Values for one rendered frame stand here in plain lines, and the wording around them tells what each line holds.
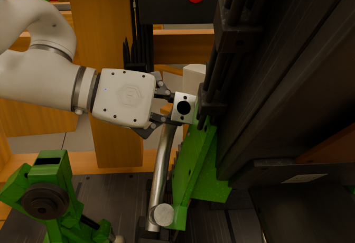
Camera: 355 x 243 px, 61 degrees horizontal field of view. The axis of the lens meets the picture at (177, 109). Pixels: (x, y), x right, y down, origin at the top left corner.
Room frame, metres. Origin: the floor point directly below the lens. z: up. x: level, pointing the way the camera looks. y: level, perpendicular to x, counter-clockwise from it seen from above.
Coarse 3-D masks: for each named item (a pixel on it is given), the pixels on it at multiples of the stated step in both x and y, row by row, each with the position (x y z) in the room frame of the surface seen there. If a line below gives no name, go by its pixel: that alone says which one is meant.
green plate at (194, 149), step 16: (192, 128) 0.45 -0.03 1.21; (208, 128) 0.37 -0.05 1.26; (192, 144) 0.42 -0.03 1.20; (208, 144) 0.37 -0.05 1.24; (192, 160) 0.39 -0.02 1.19; (208, 160) 0.38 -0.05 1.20; (176, 176) 0.44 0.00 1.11; (192, 176) 0.37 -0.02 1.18; (208, 176) 0.38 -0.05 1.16; (176, 192) 0.41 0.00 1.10; (192, 192) 0.38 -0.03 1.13; (208, 192) 0.38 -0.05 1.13; (224, 192) 0.38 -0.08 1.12
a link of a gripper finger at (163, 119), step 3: (153, 114) 0.47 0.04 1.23; (156, 114) 0.47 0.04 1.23; (159, 114) 0.47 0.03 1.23; (150, 117) 0.46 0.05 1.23; (153, 117) 0.46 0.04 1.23; (156, 117) 0.47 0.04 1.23; (159, 117) 0.47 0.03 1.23; (162, 117) 0.47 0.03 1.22; (165, 117) 0.47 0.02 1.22; (150, 120) 0.48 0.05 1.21; (153, 120) 0.48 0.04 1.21; (156, 120) 0.46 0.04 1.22; (159, 120) 0.46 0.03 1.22; (162, 120) 0.47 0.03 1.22; (165, 120) 0.47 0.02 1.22
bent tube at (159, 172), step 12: (180, 96) 0.49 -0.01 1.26; (192, 96) 0.50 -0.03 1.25; (180, 108) 0.53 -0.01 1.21; (192, 108) 0.48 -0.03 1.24; (180, 120) 0.46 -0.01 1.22; (192, 120) 0.47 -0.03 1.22; (168, 132) 0.54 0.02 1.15; (168, 144) 0.53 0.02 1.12; (156, 156) 0.52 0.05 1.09; (168, 156) 0.52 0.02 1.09; (156, 168) 0.50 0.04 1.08; (168, 168) 0.51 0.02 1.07; (156, 180) 0.48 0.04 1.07; (156, 192) 0.46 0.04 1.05; (156, 204) 0.44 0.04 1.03; (156, 228) 0.41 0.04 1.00
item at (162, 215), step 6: (162, 204) 0.38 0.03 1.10; (168, 204) 0.38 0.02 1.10; (150, 210) 0.41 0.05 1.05; (156, 210) 0.37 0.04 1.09; (162, 210) 0.37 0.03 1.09; (168, 210) 0.37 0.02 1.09; (150, 216) 0.40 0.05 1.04; (156, 216) 0.36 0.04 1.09; (162, 216) 0.36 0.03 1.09; (168, 216) 0.37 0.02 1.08; (156, 222) 0.36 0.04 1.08; (162, 222) 0.36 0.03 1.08; (168, 222) 0.36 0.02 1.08
